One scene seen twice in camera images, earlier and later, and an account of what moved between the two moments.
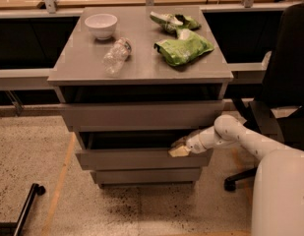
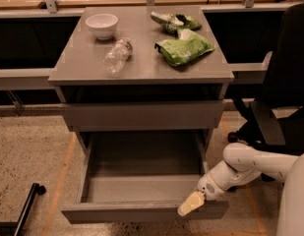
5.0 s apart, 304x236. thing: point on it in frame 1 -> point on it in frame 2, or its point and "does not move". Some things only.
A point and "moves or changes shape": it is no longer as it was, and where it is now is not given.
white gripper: x=195 y=143 -> x=210 y=186
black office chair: x=280 y=115 does not move
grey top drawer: x=144 y=114 does not move
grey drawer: x=136 y=149 moves or changes shape
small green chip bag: x=170 y=23 does not move
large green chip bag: x=185 y=48 does not move
